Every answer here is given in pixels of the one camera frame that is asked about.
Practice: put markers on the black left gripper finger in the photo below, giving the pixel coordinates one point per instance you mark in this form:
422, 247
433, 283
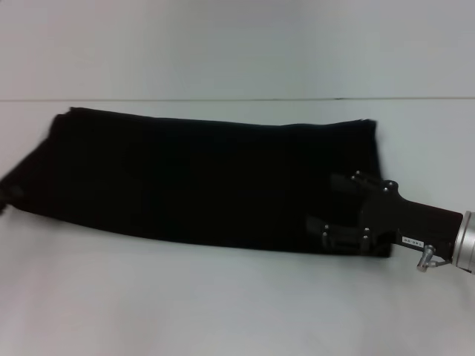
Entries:
9, 191

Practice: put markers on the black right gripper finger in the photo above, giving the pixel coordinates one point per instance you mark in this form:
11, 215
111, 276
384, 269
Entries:
350, 181
341, 235

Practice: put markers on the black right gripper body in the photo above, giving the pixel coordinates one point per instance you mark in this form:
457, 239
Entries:
408, 222

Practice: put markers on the black shirt with FREE print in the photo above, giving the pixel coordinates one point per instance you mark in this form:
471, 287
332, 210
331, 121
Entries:
185, 178

